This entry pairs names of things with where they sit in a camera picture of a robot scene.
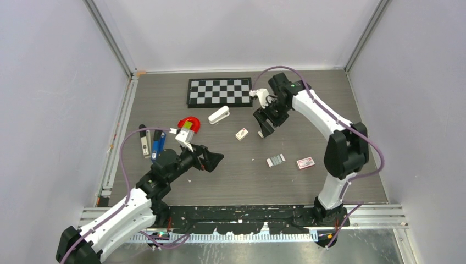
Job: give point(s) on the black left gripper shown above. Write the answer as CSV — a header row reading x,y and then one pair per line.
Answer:
x,y
210,159

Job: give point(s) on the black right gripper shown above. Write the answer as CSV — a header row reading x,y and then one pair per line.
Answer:
x,y
261,117

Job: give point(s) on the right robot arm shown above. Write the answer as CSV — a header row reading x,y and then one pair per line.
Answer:
x,y
347,149

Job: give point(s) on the blue stapler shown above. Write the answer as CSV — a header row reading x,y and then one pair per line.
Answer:
x,y
158,141

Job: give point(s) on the black and white stapler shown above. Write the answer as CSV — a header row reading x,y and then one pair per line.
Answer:
x,y
145,138

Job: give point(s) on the closed white staple box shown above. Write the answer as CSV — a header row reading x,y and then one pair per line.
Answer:
x,y
241,134

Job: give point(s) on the red arch toy block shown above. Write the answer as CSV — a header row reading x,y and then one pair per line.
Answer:
x,y
195,121

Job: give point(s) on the green lego brick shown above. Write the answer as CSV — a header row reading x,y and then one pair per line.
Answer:
x,y
187,125

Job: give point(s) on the red white staple box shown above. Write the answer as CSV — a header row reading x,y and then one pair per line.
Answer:
x,y
305,163

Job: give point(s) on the checkerboard calibration board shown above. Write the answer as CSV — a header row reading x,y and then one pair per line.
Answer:
x,y
219,92

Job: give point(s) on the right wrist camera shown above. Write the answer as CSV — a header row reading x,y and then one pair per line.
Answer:
x,y
261,95

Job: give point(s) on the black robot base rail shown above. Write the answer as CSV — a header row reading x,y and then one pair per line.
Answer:
x,y
250,219

